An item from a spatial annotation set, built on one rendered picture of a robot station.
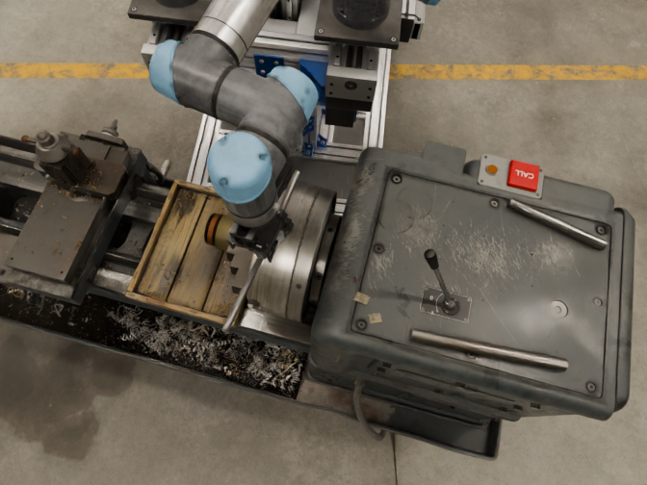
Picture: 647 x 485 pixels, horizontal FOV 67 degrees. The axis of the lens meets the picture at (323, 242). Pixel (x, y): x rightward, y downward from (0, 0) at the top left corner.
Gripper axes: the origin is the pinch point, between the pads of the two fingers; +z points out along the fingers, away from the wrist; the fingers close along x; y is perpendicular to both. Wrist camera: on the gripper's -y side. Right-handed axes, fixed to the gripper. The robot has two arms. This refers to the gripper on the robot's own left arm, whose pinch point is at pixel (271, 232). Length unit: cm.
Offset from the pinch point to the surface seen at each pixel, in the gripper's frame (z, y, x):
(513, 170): 6, -31, 41
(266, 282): 11.0, 7.5, 0.6
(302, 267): 8.0, 2.5, 6.8
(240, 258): 18.7, 3.2, -8.4
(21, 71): 138, -73, -189
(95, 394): 126, 59, -69
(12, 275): 36, 25, -66
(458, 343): 1.3, 7.3, 38.7
